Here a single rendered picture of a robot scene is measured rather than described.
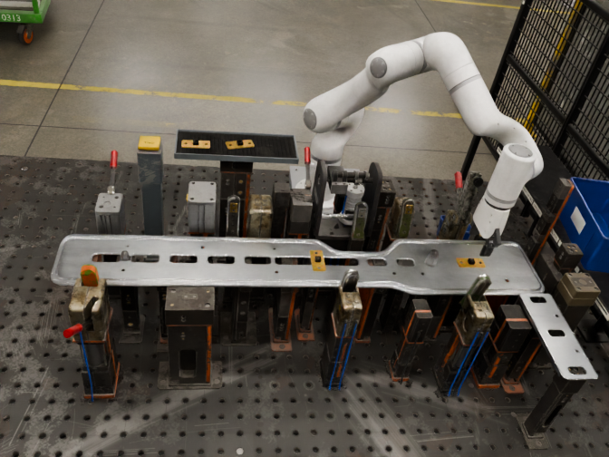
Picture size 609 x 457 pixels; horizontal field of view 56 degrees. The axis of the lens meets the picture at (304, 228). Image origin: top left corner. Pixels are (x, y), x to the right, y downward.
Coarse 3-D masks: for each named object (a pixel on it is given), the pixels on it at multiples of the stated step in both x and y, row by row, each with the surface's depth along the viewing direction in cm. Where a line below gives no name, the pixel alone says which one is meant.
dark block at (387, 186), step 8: (384, 184) 176; (392, 184) 177; (384, 192) 174; (392, 192) 174; (384, 200) 176; (392, 200) 176; (384, 208) 178; (376, 216) 180; (384, 216) 180; (376, 224) 182; (384, 224) 182; (376, 232) 184; (368, 240) 187; (376, 240) 187; (368, 248) 189; (376, 248) 189
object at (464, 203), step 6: (468, 174) 171; (474, 174) 170; (480, 174) 170; (468, 180) 171; (474, 180) 168; (480, 180) 167; (468, 186) 171; (474, 186) 172; (462, 192) 174; (468, 192) 173; (474, 192) 173; (462, 198) 174; (468, 198) 174; (474, 198) 174; (462, 204) 174; (468, 204) 176; (462, 210) 176; (468, 210) 177; (468, 216) 177
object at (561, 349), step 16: (528, 304) 161; (544, 304) 162; (544, 320) 157; (560, 320) 158; (544, 336) 153; (560, 336) 153; (560, 352) 149; (576, 352) 150; (560, 368) 145; (592, 368) 146
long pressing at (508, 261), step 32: (64, 256) 153; (160, 256) 158; (192, 256) 160; (224, 256) 161; (256, 256) 162; (288, 256) 164; (352, 256) 167; (384, 256) 169; (416, 256) 171; (448, 256) 173; (512, 256) 177; (416, 288) 161; (448, 288) 162; (512, 288) 165; (544, 288) 168
